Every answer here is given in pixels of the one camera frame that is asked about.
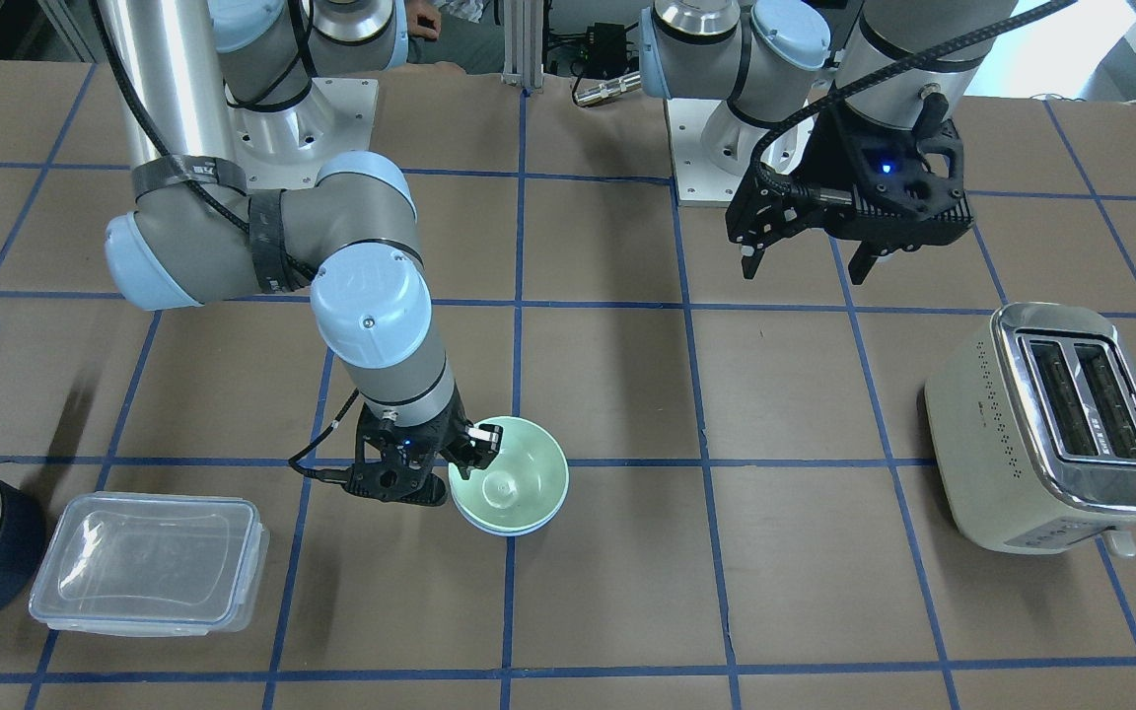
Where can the cream and chrome toaster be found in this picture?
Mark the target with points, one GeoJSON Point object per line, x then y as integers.
{"type": "Point", "coordinates": [1033, 425]}

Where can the person in white shirt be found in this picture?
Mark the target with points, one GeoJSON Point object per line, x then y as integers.
{"type": "Point", "coordinates": [451, 44]}

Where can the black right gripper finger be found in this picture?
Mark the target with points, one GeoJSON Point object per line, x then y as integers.
{"type": "Point", "coordinates": [477, 446]}

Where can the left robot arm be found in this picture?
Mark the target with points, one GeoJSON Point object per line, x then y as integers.
{"type": "Point", "coordinates": [778, 66]}

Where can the black electronics box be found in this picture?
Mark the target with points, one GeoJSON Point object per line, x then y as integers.
{"type": "Point", "coordinates": [601, 51]}

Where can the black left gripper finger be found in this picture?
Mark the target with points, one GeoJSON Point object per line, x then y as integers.
{"type": "Point", "coordinates": [865, 257]}
{"type": "Point", "coordinates": [754, 244]}

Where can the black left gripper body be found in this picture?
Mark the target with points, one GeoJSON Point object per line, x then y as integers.
{"type": "Point", "coordinates": [821, 156]}

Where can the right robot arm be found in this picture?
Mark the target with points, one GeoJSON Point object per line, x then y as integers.
{"type": "Point", "coordinates": [243, 186]}

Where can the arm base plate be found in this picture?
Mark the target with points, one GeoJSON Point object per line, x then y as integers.
{"type": "Point", "coordinates": [286, 149]}
{"type": "Point", "coordinates": [711, 148]}

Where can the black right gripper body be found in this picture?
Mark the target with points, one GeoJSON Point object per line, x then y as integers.
{"type": "Point", "coordinates": [451, 440]}

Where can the blue bowl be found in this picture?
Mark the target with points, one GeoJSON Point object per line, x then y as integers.
{"type": "Point", "coordinates": [506, 531]}

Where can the green bowl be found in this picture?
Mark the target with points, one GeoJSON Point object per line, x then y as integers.
{"type": "Point", "coordinates": [528, 480]}

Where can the silver cylindrical connector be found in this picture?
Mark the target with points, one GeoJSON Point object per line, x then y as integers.
{"type": "Point", "coordinates": [607, 90]}

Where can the clear plastic food container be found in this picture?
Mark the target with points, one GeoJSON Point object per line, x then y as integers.
{"type": "Point", "coordinates": [151, 565]}

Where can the aluminium frame post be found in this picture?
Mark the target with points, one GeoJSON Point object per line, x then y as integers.
{"type": "Point", "coordinates": [523, 25]}

